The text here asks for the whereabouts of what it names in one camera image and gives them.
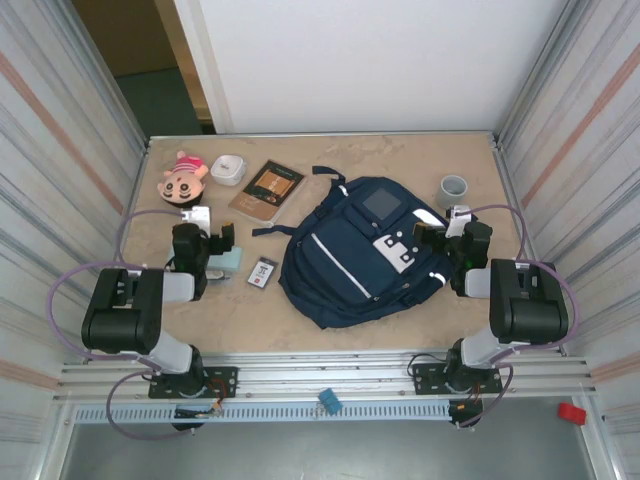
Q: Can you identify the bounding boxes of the light blue pencil case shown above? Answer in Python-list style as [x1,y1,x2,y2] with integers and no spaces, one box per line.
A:
[164,244,245,277]

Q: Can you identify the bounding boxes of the black ID card holder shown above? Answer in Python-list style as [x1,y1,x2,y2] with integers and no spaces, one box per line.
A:
[247,256,277,290]

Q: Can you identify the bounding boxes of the brown book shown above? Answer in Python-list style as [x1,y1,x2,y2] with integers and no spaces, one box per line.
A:
[228,159,307,225]

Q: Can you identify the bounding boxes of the small white rounded case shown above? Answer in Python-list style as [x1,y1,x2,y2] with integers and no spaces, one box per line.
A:
[209,154,247,188]

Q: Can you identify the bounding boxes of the navy blue backpack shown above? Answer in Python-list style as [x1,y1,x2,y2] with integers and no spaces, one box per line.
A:
[251,165,451,331]

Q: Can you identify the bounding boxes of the grey cup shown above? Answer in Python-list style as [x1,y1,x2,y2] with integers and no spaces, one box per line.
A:
[434,174,469,210]

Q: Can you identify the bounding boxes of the pink plush doll head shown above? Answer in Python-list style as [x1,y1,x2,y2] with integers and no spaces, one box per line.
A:
[157,152,210,205]

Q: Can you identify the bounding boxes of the blue binder clip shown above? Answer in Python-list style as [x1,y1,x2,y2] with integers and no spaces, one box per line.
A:
[317,387,342,416]

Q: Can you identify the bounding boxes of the red plastic block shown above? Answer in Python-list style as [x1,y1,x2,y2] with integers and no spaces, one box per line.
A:
[557,401,588,426]

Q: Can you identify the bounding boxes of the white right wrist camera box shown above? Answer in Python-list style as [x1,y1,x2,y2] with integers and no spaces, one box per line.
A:
[446,204,472,239]

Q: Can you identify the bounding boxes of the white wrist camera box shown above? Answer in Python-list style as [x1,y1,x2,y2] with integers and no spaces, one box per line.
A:
[446,204,472,239]
[179,204,212,234]

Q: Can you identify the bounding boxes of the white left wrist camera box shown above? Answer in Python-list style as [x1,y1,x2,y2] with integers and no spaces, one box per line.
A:
[179,204,212,234]

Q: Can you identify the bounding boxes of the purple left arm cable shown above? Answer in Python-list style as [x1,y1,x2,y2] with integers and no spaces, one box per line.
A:
[46,208,201,441]

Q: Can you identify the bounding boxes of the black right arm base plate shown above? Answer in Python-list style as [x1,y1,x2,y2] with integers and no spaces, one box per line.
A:
[411,362,503,396]

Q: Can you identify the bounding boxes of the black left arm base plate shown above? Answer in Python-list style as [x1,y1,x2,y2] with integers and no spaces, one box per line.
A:
[148,366,240,400]

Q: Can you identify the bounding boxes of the white door frame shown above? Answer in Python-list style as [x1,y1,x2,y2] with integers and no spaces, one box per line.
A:
[172,0,236,135]

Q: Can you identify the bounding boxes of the aluminium frame rails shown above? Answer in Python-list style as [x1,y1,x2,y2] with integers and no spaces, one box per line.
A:
[52,349,601,404]

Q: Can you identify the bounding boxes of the black connector with red wires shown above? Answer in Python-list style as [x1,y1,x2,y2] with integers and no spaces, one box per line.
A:
[173,378,234,422]
[447,382,487,429]

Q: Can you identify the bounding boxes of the white slotted cable duct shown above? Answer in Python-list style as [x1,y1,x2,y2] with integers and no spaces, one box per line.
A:
[72,403,451,424]

